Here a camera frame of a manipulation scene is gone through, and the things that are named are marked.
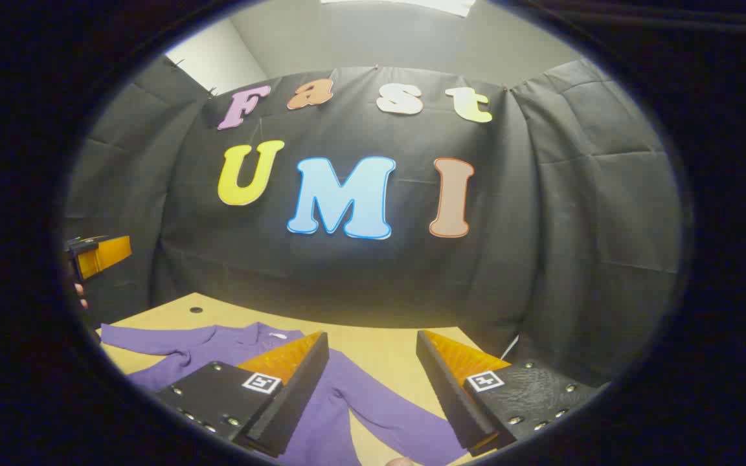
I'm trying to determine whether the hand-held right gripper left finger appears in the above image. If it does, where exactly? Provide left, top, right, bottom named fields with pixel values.
left=152, top=331, right=330, bottom=458

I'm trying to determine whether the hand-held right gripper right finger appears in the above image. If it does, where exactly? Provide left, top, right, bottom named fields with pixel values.
left=416, top=329, right=602, bottom=457

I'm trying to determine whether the purple knit shirt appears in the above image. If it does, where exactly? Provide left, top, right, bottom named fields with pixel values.
left=100, top=322, right=471, bottom=466

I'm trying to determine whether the black backdrop cloth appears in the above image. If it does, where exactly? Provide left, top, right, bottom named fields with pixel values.
left=62, top=55, right=684, bottom=389

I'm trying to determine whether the white ceiling light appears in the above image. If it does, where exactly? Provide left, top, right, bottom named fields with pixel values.
left=321, top=0, right=477, bottom=17

